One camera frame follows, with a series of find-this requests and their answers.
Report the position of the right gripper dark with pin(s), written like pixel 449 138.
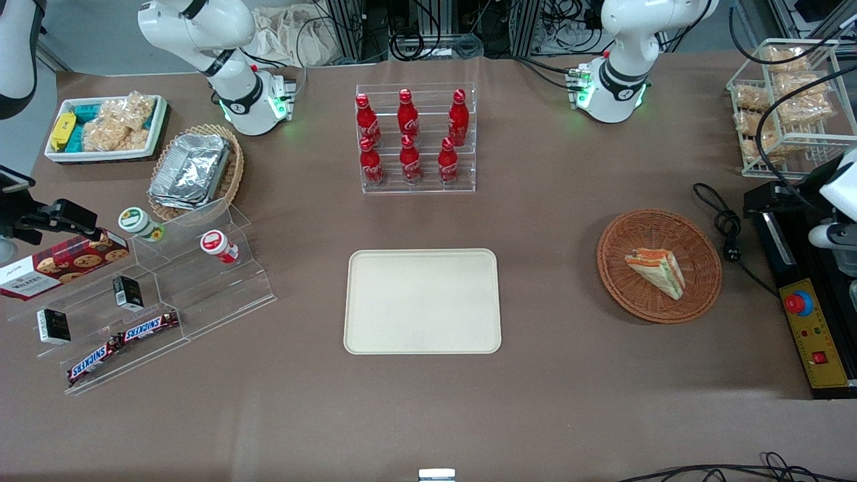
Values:
pixel 15 213

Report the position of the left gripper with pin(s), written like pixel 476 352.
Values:
pixel 796 199

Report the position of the triangular sandwich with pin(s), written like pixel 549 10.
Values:
pixel 659 269

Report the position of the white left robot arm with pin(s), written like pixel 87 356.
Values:
pixel 621 67

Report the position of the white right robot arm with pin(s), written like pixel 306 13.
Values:
pixel 236 86

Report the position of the light oval wicker basket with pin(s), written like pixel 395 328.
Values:
pixel 234 171

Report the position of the brown round wicker basket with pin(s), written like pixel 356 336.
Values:
pixel 622 268

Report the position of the beige rectangular tray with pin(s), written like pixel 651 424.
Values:
pixel 422 301

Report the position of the red tartan cookie box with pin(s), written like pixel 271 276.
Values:
pixel 60 266

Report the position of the white rectangular snack bin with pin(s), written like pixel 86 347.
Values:
pixel 100 155

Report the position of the green lid yogurt cup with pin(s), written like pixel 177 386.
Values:
pixel 137 222

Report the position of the teal snack pack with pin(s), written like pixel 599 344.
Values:
pixel 75 138
pixel 86 112

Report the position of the bagged fried snack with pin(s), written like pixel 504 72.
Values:
pixel 753 124
pixel 763 150
pixel 785 59
pixel 800 86
pixel 751 98
pixel 807 110

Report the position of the yellow snack pack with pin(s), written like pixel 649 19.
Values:
pixel 63 130

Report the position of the bagged rice cracker snack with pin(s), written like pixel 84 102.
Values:
pixel 130 110
pixel 107 136

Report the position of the small black carton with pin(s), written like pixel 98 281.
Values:
pixel 127 292
pixel 53 327

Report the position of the red emergency stop button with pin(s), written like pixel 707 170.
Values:
pixel 798 304

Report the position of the brown Snickers bar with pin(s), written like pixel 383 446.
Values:
pixel 150 326
pixel 94 361

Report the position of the stacked aluminium foil containers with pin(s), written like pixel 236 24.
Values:
pixel 191 171

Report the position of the red lid yogurt cup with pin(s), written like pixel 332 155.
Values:
pixel 215 244

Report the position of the clear acrylic stepped stand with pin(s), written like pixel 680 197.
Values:
pixel 201 294

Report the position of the black control box yellow panel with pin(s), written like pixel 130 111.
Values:
pixel 817 361

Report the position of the beige crumpled cloth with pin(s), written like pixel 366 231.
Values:
pixel 288 37

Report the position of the red cola bottle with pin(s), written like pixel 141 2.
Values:
pixel 367 124
pixel 458 120
pixel 408 117
pixel 371 164
pixel 447 163
pixel 410 163

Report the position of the clear acrylic bottle rack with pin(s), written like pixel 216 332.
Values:
pixel 428 184

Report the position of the small white device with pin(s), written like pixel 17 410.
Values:
pixel 436 475

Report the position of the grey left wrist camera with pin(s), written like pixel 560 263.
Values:
pixel 833 237

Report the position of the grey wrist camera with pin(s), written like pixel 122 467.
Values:
pixel 833 237
pixel 5 251

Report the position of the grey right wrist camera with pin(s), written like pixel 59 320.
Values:
pixel 5 251

